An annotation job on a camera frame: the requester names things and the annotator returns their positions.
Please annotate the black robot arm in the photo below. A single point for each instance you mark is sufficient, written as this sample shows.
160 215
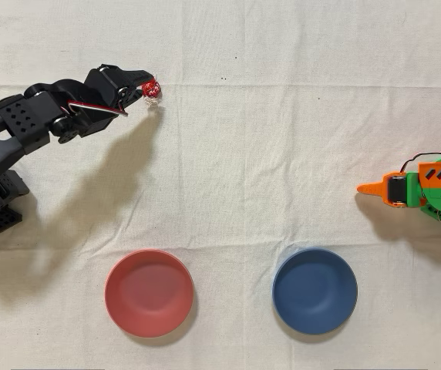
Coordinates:
20 119

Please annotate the white table cloth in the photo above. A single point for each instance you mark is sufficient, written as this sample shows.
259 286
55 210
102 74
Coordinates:
243 154

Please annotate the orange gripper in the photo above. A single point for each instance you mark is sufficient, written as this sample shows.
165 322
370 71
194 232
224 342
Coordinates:
398 190

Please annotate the red bowl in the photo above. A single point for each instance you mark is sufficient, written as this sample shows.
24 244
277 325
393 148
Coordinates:
147 297

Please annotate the blue bowl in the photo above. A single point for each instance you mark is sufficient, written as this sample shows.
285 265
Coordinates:
315 293

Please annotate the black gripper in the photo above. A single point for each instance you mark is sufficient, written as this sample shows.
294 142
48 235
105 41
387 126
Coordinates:
109 84

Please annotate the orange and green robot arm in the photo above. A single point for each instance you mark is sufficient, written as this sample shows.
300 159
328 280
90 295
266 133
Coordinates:
436 192

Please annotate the red candy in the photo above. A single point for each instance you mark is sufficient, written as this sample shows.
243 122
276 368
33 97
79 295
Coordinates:
152 89

